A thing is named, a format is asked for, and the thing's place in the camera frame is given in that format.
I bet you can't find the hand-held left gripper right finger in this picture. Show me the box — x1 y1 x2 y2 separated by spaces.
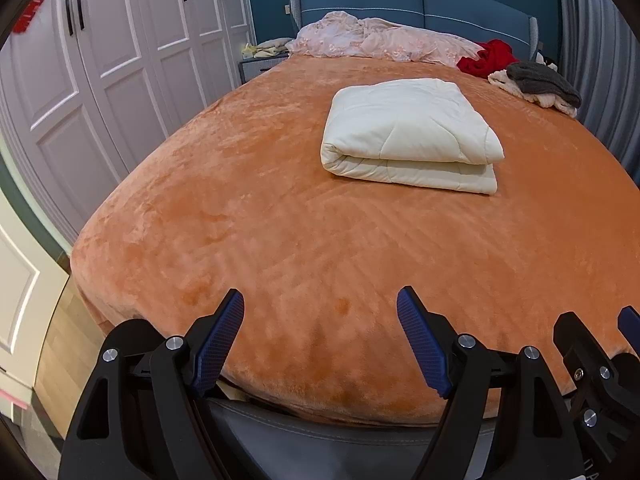
396 285 586 480

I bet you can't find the white panelled door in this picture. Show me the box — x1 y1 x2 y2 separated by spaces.
0 210 71 411

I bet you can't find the red garment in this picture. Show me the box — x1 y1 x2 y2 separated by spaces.
456 39 521 79

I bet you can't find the grey nightstand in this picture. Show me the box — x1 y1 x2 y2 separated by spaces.
239 55 290 85

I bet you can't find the white quilted jacket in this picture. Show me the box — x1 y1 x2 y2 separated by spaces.
320 78 505 196

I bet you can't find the grey curtain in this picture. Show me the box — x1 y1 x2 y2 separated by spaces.
555 0 640 186

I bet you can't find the cream garment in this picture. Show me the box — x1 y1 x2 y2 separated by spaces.
487 69 578 117

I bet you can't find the grey knit garment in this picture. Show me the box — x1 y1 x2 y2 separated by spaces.
505 60 582 106

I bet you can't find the pale yellow cloth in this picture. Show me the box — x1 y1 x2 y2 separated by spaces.
241 37 293 60

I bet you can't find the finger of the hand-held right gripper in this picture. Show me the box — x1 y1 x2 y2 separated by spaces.
553 311 626 411
617 306 640 356

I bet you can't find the orange plush blanket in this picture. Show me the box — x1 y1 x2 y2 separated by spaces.
70 54 640 426

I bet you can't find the white panelled wardrobe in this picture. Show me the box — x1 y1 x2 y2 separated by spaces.
0 0 256 251

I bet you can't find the pink floral quilt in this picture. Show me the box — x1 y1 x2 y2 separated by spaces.
286 11 485 66

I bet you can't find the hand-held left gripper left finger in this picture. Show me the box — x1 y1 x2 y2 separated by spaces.
59 288 246 480

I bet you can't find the red paper decoration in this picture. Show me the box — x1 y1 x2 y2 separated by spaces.
15 0 46 36

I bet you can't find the blue bed headboard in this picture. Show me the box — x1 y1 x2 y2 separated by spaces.
289 0 539 63

